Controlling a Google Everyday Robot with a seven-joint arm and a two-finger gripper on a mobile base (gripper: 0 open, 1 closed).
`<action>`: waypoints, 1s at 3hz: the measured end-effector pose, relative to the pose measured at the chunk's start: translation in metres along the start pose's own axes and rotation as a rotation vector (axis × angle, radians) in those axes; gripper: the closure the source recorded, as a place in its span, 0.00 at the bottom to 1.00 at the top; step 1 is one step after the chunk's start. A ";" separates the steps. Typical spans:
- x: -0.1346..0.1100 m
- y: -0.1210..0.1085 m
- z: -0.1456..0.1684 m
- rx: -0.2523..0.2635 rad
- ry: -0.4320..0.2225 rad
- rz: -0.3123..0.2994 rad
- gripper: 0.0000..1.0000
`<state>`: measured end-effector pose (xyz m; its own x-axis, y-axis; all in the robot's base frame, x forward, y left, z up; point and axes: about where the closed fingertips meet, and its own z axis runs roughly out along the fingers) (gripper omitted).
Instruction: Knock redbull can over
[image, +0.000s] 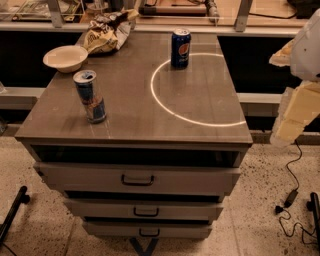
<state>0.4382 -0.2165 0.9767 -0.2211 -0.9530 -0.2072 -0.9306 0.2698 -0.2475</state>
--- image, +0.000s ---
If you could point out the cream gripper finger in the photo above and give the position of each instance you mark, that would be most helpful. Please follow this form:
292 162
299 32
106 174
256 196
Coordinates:
298 108
282 57

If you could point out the metal shelf rail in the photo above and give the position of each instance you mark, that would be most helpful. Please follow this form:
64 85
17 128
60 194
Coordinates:
266 18

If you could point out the top drawer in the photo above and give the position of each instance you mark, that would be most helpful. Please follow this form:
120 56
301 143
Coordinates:
143 179

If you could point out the redbull can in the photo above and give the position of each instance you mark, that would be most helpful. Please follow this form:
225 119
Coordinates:
90 96

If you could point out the black stand leg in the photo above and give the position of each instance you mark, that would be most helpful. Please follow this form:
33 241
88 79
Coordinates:
314 206
21 198

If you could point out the white bowl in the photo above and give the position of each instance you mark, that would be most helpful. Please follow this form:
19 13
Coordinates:
66 59

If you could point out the grey drawer cabinet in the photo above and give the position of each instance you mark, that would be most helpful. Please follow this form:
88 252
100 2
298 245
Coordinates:
156 116

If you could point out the black stand leg right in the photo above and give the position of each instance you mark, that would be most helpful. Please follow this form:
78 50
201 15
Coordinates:
314 206

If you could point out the black stand leg left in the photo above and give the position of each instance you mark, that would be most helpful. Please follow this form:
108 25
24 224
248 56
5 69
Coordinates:
21 198

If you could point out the blue pepsi can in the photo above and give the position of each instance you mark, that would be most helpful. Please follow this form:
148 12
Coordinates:
180 47

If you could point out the drawer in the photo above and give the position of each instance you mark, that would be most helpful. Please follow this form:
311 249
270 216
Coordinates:
143 179
104 208
148 230

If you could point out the bottom drawer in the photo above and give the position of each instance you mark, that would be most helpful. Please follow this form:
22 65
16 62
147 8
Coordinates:
148 230

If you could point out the middle drawer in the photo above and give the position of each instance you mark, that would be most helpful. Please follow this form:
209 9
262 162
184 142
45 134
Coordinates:
104 208

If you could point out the crumpled chip bag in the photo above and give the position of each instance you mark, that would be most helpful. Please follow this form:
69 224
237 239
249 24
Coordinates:
108 32

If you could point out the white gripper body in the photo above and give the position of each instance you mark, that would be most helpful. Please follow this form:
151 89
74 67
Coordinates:
307 53

